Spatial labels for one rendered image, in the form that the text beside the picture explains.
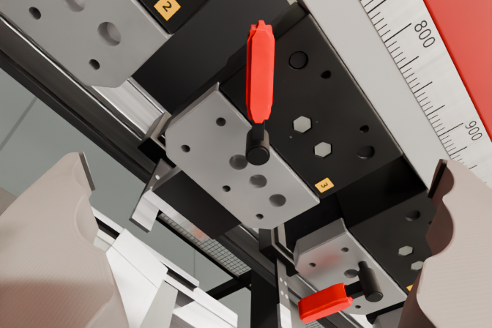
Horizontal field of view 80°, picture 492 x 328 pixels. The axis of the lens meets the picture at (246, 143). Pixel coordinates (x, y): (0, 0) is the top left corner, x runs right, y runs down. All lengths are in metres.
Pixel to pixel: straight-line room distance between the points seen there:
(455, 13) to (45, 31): 0.29
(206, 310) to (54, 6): 0.46
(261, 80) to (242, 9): 0.58
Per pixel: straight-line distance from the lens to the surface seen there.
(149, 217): 0.48
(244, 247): 0.78
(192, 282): 0.50
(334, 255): 0.36
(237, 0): 0.77
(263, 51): 0.19
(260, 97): 0.20
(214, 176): 0.28
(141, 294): 0.43
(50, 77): 0.64
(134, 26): 0.24
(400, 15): 0.25
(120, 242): 0.43
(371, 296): 0.36
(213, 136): 0.25
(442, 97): 0.28
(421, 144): 0.30
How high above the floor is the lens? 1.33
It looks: 21 degrees down
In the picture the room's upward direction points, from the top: 55 degrees clockwise
